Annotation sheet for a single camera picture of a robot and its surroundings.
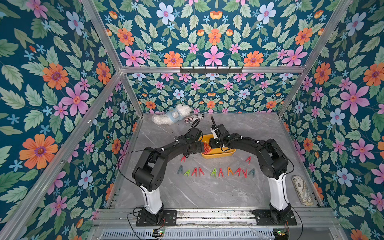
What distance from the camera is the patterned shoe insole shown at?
0.78 meters

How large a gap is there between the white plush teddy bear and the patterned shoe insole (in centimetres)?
83

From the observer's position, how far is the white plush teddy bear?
1.04 meters
